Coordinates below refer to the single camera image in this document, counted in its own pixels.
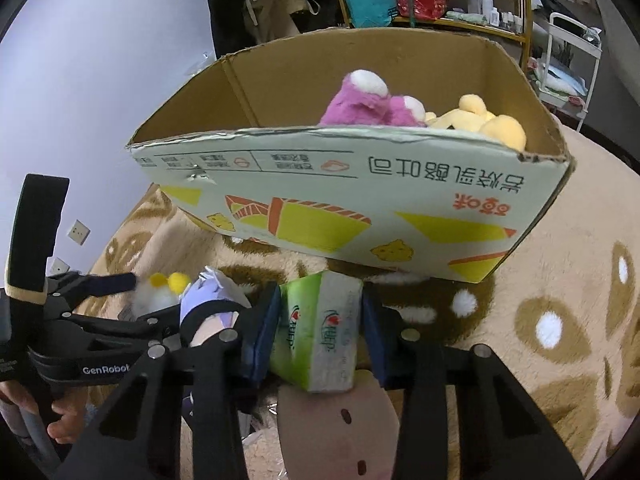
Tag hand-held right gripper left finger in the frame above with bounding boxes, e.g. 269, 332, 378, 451
54, 281, 282, 480

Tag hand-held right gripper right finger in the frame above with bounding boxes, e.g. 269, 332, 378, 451
361, 291, 587, 480

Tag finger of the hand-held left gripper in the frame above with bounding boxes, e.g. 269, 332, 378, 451
47, 271, 139, 312
70, 299, 252, 357

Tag green tissue pack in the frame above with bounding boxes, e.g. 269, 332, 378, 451
269, 270, 365, 394

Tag purple plush doll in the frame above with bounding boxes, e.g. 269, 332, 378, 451
179, 267, 252, 348

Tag printed cardboard box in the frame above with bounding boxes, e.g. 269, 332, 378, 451
125, 26, 577, 284

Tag person's left hand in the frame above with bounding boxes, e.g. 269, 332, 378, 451
0, 379, 92, 445

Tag white and yellow plush toy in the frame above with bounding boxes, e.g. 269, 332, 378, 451
131, 272, 193, 322

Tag beige patterned fluffy blanket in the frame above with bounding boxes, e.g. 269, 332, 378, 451
86, 125, 640, 480

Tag hanging dark clothes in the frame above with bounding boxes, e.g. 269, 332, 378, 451
206, 0, 348, 58

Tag white trolley cart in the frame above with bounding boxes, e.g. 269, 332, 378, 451
529, 11, 604, 133

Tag row of white bottles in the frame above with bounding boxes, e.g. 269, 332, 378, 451
464, 0, 526, 33

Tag wooden shelf with bottles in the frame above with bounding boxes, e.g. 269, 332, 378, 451
327, 0, 532, 71

